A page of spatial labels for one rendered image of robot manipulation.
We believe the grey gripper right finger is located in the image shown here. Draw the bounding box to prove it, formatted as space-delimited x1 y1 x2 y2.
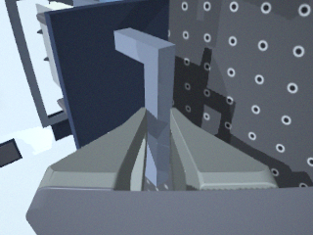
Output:
169 107 279 191

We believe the dark patterned carpet floor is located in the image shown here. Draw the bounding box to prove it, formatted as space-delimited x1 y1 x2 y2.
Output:
168 0 313 188

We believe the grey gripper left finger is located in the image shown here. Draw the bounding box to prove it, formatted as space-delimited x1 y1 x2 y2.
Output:
36 108 148 191

